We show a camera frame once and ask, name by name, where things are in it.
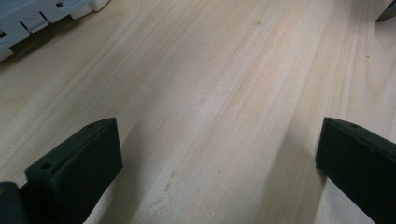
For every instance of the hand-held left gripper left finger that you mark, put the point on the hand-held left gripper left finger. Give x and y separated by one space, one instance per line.
74 174

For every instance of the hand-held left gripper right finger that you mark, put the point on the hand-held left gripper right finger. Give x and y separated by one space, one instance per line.
358 168

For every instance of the white lidded trash can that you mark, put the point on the white lidded trash can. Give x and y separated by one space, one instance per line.
28 14

